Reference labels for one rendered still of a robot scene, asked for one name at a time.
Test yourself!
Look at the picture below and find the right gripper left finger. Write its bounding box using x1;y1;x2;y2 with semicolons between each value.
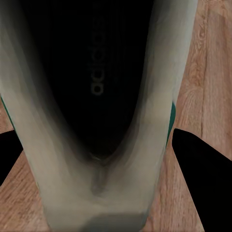
0;130;24;186

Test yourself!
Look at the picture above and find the gym shoe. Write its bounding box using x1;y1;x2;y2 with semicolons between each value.
0;0;198;232

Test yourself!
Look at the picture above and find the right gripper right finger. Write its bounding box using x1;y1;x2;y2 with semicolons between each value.
172;129;232;232

